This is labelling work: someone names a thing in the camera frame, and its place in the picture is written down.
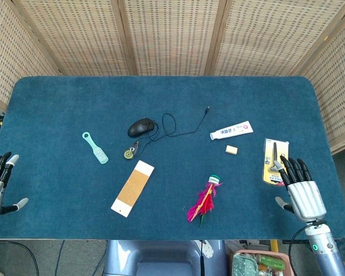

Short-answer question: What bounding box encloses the teal plastic brush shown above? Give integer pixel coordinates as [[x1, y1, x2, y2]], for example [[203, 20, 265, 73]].
[[82, 131, 109, 165]]

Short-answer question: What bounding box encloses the black mouse cable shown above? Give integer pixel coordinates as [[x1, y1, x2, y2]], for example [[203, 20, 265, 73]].
[[137, 106, 210, 158]]

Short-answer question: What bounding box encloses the colourful feather shuttlecock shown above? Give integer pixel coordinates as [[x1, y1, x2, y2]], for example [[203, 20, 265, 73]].
[[186, 174, 223, 228]]

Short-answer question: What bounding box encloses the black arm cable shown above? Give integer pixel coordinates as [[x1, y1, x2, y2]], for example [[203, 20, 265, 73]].
[[288, 220, 325, 276]]

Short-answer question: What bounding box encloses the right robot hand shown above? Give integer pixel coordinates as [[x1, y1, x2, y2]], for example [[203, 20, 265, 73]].
[[275, 155, 327, 223]]

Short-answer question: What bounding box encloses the blue carpet mat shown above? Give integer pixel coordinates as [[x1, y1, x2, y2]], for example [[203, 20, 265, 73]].
[[0, 75, 345, 240]]

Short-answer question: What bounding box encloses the white toothpaste tube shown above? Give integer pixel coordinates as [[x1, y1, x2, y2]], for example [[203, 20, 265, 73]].
[[209, 120, 254, 141]]

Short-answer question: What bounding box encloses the black computer mouse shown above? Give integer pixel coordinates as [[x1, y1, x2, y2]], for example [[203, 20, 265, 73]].
[[127, 117, 156, 138]]

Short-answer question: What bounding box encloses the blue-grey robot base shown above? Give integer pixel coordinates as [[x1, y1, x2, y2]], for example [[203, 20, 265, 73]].
[[102, 239, 228, 276]]

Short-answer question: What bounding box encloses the pink storage basket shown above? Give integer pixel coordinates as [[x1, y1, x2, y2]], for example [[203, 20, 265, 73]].
[[232, 249, 294, 276]]

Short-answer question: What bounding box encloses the woven screen panel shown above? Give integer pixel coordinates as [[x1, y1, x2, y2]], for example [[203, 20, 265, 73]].
[[117, 0, 228, 77], [290, 5, 345, 156], [209, 0, 345, 77], [11, 0, 137, 77], [0, 0, 61, 112]]

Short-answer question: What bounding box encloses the green bottle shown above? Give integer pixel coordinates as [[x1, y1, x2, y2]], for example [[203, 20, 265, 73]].
[[259, 255, 286, 270]]

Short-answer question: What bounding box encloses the green correction tape dispenser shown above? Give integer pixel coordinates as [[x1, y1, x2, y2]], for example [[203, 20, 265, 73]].
[[123, 140, 140, 160]]

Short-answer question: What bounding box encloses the yellow packaged tool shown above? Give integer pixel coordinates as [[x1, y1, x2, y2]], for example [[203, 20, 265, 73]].
[[261, 137, 290, 187]]

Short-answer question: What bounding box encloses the black floor cable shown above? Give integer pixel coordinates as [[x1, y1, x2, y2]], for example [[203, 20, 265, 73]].
[[0, 237, 41, 276]]

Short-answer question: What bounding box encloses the white and orange card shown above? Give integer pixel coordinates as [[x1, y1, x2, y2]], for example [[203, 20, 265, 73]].
[[110, 160, 155, 218]]

